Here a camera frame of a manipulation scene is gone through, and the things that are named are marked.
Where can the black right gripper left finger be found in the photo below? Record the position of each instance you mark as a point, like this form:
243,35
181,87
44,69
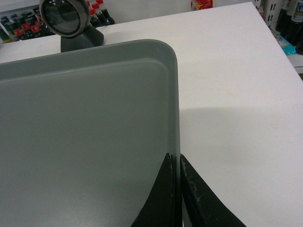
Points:
159,208

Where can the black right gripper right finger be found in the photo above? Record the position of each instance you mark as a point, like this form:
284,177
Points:
204,208

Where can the grey silver tray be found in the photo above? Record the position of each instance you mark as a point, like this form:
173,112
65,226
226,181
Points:
83,134

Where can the white checkout counter table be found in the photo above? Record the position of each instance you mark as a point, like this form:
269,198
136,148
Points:
240,106

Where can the teal snack bag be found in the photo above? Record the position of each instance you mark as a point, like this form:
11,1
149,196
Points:
287,48

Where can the dark drink bottle blue label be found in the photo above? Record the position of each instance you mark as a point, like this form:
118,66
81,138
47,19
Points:
290,20

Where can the red spouted pouch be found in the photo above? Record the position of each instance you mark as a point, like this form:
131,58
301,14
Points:
201,4

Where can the black round barcode scanner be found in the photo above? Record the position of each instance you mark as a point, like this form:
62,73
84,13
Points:
74,22

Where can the white slotted shelf upright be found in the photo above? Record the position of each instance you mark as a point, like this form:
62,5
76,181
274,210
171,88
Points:
269,10

